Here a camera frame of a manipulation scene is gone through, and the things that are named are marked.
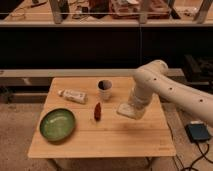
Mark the white tube bottle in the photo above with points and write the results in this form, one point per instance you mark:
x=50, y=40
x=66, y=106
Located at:
x=73, y=95

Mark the white sponge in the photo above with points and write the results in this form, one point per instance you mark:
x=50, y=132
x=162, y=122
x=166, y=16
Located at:
x=127, y=110

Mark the wooden table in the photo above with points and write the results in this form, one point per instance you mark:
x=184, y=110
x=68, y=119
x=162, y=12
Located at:
x=113, y=135

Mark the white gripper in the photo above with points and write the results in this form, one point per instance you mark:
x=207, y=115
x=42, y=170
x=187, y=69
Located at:
x=140, y=98

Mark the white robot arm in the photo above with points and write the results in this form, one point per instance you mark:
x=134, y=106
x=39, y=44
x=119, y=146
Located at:
x=151, y=78

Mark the wooden workbench shelf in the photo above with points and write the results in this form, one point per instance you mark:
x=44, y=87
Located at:
x=106, y=13

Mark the white paper cup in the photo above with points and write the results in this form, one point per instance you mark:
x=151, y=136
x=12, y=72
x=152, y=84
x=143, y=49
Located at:
x=104, y=88

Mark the green ceramic bowl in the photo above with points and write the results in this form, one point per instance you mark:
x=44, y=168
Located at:
x=57, y=124

